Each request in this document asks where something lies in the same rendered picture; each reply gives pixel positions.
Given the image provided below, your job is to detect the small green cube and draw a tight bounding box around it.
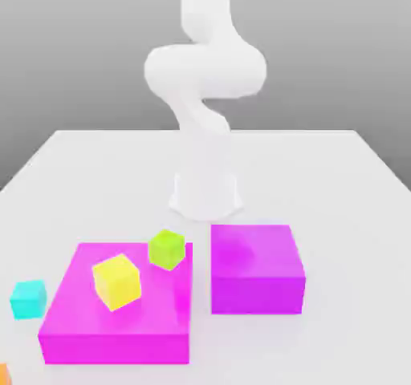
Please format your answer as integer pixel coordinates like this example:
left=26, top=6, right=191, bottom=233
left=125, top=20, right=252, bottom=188
left=148, top=229, right=186, bottom=272

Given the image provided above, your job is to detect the small yellow cube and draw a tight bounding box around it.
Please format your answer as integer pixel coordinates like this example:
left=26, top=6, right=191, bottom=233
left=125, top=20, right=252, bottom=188
left=92, top=253, right=143, bottom=313

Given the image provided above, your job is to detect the small cyan cube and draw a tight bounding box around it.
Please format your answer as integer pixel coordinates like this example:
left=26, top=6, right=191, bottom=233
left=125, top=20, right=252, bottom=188
left=9, top=279, right=48, bottom=321

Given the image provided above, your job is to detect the large purple box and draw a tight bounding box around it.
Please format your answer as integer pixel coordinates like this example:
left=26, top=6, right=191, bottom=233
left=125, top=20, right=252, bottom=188
left=210, top=224, right=307, bottom=315

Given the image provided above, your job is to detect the large magenta box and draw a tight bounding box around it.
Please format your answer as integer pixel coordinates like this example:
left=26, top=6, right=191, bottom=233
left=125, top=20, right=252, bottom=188
left=37, top=241, right=194, bottom=366

